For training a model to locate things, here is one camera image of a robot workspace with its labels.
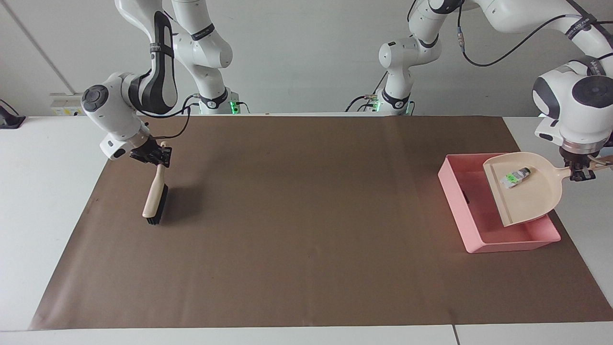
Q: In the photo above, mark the white wall socket strip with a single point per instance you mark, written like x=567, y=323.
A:
x=66, y=105

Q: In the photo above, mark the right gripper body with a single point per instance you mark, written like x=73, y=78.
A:
x=145, y=150

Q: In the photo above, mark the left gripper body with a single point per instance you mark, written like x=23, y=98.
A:
x=579, y=157

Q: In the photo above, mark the pink plastic bin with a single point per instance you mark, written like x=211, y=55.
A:
x=479, y=225

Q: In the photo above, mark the cream plastic dustpan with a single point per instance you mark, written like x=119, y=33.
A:
x=531, y=201

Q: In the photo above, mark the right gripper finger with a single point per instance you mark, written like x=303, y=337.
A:
x=161, y=162
x=166, y=152

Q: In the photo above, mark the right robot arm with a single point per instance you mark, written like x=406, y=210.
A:
x=115, y=117

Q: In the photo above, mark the small white green e-waste piece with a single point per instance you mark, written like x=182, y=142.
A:
x=515, y=178

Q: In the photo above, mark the black stand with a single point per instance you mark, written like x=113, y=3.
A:
x=9, y=119

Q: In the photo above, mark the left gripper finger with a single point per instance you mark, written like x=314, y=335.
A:
x=575, y=173
x=589, y=172

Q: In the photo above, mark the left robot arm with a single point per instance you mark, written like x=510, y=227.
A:
x=572, y=117

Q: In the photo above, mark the cream brush with black bristles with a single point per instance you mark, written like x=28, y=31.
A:
x=154, y=194

